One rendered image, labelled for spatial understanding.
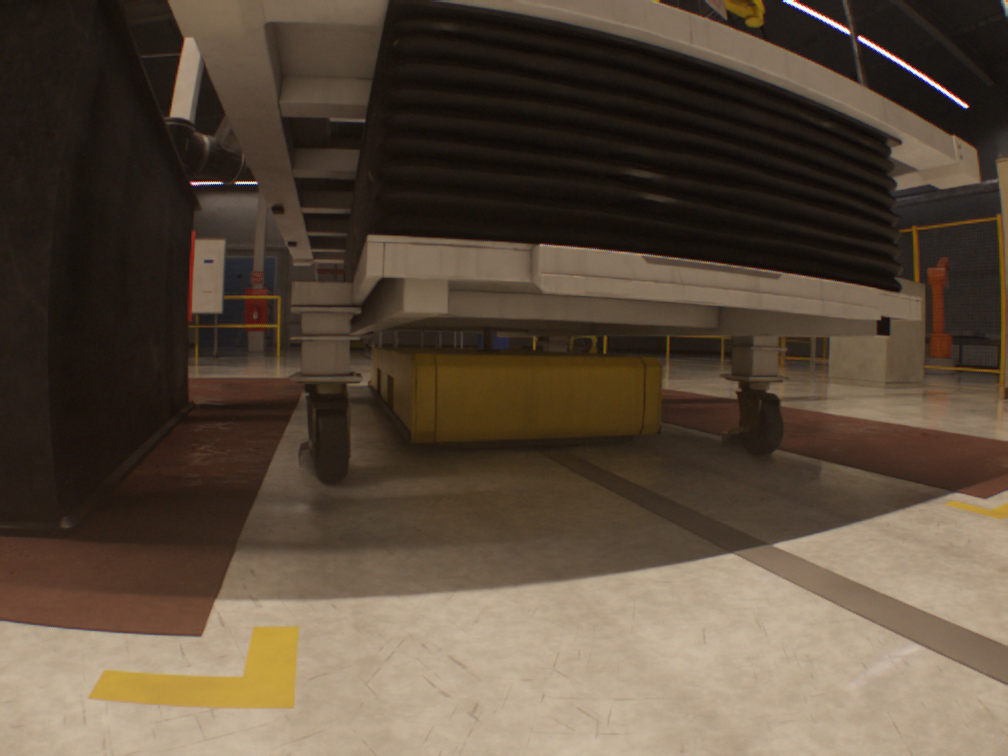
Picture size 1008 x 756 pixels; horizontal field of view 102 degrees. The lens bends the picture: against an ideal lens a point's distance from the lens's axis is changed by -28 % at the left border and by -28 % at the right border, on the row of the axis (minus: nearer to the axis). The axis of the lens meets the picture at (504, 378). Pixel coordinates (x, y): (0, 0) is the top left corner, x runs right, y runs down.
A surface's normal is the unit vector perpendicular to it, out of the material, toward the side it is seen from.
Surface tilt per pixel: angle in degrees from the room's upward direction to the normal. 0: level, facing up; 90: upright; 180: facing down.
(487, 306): 90
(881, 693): 0
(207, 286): 90
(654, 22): 90
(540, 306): 90
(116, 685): 0
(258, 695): 0
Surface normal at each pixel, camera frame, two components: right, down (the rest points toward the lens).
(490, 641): 0.02, -1.00
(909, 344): 0.29, 0.07
